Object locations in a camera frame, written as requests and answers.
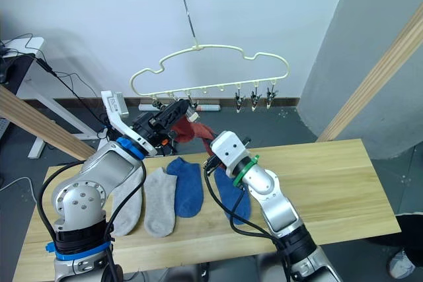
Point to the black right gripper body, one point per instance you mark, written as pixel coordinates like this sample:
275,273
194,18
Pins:
213,163

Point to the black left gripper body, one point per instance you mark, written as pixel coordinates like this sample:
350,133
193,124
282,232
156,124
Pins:
147,126

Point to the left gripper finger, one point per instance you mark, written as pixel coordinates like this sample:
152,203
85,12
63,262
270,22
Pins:
173,110
172,123

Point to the dark red sock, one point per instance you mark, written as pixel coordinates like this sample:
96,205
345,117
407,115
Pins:
182,130

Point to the metal hanger clip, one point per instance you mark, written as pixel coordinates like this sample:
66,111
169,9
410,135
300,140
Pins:
238,102
255,101
172,97
156,104
271,98
192,113

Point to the blue sock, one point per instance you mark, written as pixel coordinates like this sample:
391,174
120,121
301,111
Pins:
188,189
224,189

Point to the bright red sock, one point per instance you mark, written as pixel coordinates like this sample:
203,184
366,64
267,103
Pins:
203,131

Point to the grey sock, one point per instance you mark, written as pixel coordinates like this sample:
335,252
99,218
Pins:
160,202
127,211

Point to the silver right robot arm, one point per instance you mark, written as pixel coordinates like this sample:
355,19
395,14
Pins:
274,202

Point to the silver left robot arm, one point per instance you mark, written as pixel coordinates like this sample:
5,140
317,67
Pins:
99,169

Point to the blue left forearm clamp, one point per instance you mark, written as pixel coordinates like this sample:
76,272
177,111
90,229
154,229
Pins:
76,256

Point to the cream plastic clip hanger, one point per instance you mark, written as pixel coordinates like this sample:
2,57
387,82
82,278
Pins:
197,46

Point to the blue left wrist clamp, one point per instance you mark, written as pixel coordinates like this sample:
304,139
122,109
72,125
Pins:
129,148

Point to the green right wrist clamp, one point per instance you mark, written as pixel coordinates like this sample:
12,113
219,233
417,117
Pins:
246,170

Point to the long white power strip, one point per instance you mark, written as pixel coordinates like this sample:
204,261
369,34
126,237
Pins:
211,108

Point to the white desk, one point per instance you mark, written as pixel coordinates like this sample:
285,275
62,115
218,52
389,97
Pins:
29,44

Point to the person's dark trouser leg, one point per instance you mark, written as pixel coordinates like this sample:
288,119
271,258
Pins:
411,229

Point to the person's sneaker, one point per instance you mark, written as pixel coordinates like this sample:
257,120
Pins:
401,263

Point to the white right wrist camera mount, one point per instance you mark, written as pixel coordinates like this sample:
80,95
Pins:
228,148

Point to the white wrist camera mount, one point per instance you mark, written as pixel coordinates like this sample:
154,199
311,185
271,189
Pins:
228,148
114,105

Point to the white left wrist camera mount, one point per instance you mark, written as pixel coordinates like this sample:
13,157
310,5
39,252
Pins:
114,105

